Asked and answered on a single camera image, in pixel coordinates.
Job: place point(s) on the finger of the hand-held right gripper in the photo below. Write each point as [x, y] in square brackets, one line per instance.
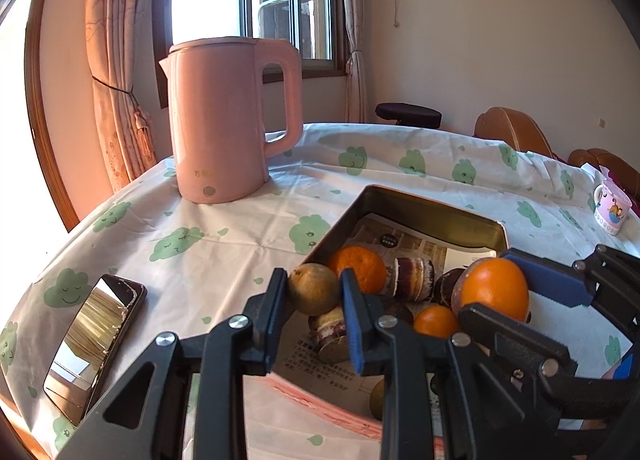
[515, 340]
[555, 280]

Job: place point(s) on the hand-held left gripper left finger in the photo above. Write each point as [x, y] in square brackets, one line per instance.
[272, 320]

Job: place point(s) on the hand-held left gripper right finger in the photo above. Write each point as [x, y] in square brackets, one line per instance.
[357, 330]

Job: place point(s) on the small round cake roll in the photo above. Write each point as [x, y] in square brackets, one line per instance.
[327, 335]

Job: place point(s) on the small brown pear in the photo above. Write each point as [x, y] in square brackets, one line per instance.
[312, 290]
[377, 400]

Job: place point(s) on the small smooth orange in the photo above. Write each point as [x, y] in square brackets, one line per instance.
[435, 321]
[495, 287]

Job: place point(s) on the large rough-skinned orange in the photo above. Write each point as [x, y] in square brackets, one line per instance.
[362, 265]

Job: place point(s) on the layered chocolate cream cake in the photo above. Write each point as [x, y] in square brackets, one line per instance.
[412, 279]

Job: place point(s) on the dark chocolate round pastry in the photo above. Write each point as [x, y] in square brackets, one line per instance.
[442, 287]

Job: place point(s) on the rectangular pink tin box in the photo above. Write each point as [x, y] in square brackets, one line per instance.
[435, 215]

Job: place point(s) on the pink cartoon cup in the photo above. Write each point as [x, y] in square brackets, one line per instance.
[612, 210]

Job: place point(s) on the white cloud-print tablecloth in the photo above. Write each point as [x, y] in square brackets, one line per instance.
[240, 225]

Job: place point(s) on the printed paper lining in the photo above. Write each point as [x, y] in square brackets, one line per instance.
[415, 241]

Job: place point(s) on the brown leather chair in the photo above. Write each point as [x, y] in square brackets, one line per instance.
[510, 128]

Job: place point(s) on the black smartphone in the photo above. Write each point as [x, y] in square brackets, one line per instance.
[90, 345]

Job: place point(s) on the pink electric kettle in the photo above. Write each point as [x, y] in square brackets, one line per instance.
[220, 130]

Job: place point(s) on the black round stool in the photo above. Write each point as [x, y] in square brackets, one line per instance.
[407, 113]

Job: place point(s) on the curtain tieback tassel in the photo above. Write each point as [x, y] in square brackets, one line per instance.
[142, 135]

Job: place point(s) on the cream sheer curtain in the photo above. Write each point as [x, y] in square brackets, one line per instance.
[356, 40]

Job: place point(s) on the pink patterned curtain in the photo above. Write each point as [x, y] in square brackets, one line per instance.
[115, 40]

